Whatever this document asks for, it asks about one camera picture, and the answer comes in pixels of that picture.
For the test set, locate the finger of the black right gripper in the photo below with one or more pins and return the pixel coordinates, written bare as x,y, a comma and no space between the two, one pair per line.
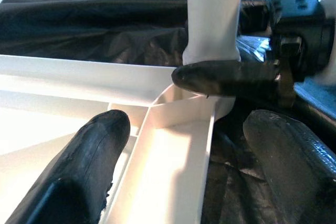
223,78

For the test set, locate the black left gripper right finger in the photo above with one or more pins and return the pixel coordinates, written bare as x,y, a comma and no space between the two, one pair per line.
294,169

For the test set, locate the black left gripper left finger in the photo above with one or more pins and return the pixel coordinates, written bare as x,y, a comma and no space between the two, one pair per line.
78,169

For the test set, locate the white plastic table leg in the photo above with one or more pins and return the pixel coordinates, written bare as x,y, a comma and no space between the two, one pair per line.
212,11

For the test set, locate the white plastic table top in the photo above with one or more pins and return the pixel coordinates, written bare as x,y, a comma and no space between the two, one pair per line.
170,169

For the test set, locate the black plastic table cover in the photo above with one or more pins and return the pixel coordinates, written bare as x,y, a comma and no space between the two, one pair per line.
78,24

